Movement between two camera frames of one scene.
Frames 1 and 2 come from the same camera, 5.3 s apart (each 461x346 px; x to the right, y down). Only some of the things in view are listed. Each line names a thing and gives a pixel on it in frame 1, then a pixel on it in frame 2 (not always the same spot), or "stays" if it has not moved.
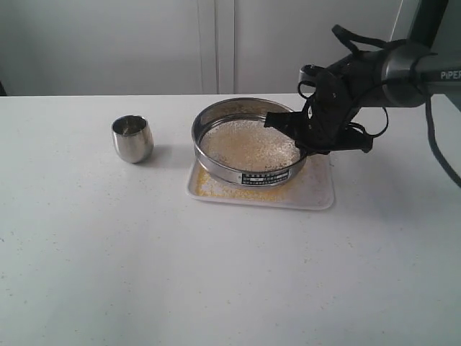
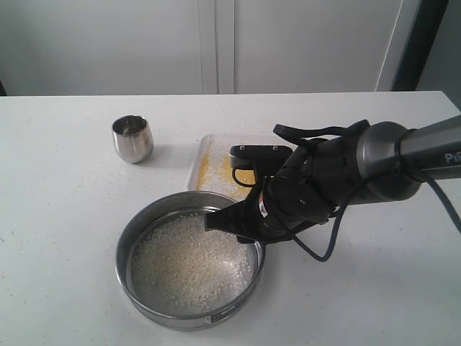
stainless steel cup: x=133 y=138 stays
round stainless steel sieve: x=233 y=145 → x=175 y=274
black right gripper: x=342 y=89 → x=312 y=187
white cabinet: x=176 y=47 stays
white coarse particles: x=249 y=145 → x=180 y=266
